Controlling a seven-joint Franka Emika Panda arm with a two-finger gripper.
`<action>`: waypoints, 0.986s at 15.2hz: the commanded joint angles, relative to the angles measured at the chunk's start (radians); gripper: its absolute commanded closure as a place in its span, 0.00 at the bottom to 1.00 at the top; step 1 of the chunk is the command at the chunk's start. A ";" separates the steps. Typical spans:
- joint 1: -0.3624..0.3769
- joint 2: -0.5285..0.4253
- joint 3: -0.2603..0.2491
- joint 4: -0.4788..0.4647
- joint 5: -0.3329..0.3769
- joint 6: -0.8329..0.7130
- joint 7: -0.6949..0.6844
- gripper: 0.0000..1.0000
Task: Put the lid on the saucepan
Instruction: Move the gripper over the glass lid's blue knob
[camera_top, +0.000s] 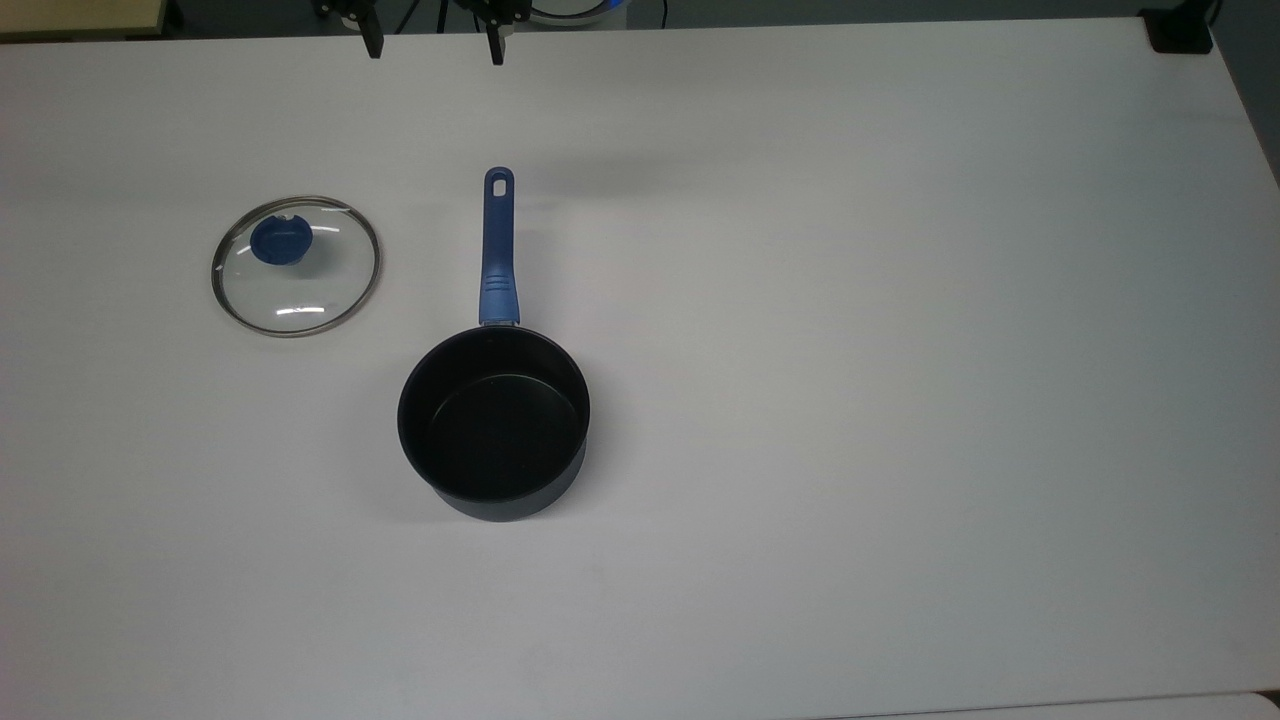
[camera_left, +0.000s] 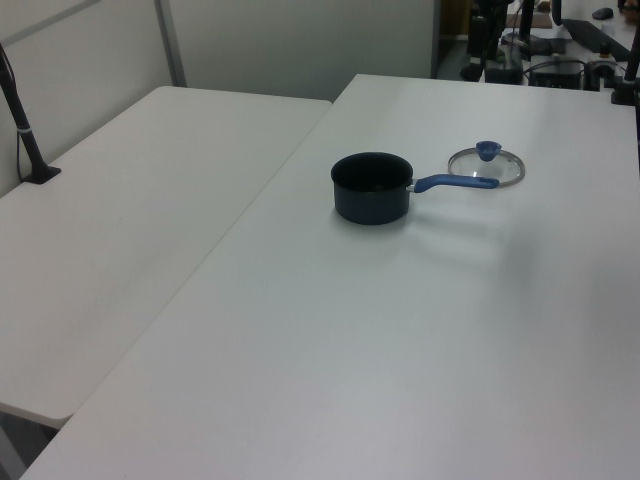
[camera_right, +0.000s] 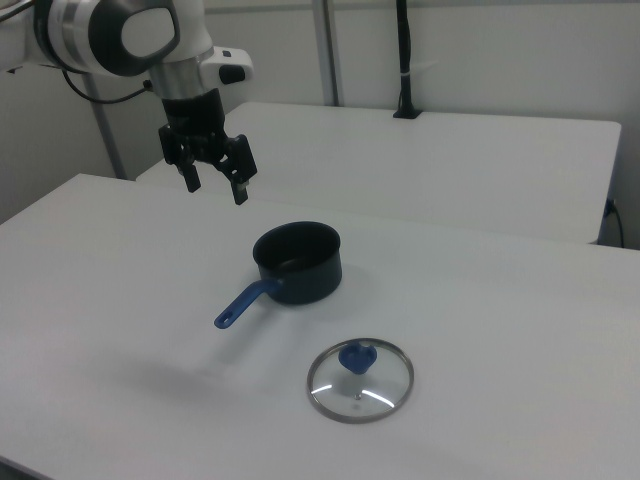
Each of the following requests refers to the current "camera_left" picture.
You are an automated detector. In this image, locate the black keyboard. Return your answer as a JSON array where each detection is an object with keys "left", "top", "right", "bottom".
[{"left": 561, "top": 18, "right": 635, "bottom": 55}]

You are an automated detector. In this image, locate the black monitor stand round base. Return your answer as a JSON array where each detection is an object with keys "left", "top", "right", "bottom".
[{"left": 501, "top": 0, "right": 569, "bottom": 60}]

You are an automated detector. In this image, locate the black upright device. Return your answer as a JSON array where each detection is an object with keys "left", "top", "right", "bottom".
[{"left": 459, "top": 13, "right": 503, "bottom": 82}]

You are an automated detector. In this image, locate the dark desk gadget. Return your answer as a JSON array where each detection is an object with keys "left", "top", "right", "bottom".
[{"left": 586, "top": 45, "right": 630, "bottom": 92}]

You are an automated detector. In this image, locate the black camera stand pole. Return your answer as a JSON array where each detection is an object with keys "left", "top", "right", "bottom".
[{"left": 0, "top": 42, "right": 63, "bottom": 188}]

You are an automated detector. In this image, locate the black clamped stand pole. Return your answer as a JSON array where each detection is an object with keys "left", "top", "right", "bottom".
[{"left": 608, "top": 35, "right": 640, "bottom": 107}]

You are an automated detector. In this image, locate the grey metal partition post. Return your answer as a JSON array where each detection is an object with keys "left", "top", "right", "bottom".
[{"left": 153, "top": 0, "right": 188, "bottom": 89}]

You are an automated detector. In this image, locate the black box device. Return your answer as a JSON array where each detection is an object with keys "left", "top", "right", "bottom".
[{"left": 528, "top": 59, "right": 587, "bottom": 91}]

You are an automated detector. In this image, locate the dark blue saucepan blue handle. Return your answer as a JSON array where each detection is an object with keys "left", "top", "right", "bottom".
[{"left": 329, "top": 151, "right": 501, "bottom": 227}]

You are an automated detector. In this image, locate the glass lid blue knob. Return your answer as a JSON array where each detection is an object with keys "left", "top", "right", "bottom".
[{"left": 447, "top": 140, "right": 528, "bottom": 191}]

